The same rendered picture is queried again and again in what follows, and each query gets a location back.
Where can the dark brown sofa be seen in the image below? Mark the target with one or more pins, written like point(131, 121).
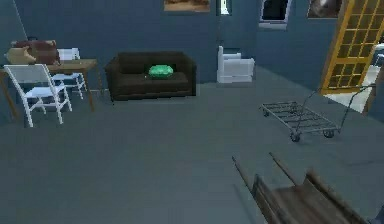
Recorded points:
point(133, 80)

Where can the white armchair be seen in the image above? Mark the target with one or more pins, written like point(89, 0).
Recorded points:
point(235, 68)

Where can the green cushion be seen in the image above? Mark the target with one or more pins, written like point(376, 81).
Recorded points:
point(160, 71)

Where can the yellow lattice door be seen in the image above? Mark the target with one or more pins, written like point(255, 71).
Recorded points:
point(353, 46)

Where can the white framed window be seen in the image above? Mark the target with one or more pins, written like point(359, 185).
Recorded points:
point(274, 11)

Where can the white folding chair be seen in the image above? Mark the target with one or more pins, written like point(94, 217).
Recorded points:
point(40, 90)
point(68, 80)

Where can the grey brown framed picture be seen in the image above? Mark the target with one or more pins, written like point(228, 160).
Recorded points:
point(324, 8)

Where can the tan round vase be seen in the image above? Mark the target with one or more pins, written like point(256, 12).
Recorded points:
point(20, 55)

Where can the grey metal platform trolley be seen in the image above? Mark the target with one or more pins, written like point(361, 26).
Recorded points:
point(300, 118)

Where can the small white framed picture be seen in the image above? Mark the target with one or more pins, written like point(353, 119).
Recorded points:
point(224, 6)

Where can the dark red bag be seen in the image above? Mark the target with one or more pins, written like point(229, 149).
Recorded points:
point(43, 51)

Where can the brown wooden table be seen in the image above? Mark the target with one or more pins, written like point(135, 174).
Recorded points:
point(78, 65)

